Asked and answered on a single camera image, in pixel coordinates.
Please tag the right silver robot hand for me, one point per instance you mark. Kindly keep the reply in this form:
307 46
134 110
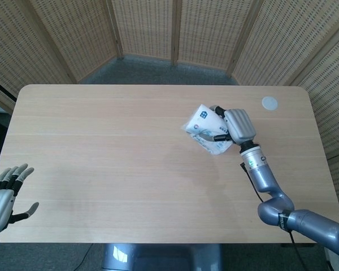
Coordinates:
238 127

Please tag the white tissue pack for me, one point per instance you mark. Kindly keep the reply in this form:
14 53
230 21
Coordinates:
206 128

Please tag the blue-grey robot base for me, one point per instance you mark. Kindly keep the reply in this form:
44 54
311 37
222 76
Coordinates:
161 257

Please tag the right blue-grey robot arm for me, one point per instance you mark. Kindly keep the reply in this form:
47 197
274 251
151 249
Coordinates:
282 203

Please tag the woven bamboo folding screen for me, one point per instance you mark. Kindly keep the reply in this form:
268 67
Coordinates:
169 36

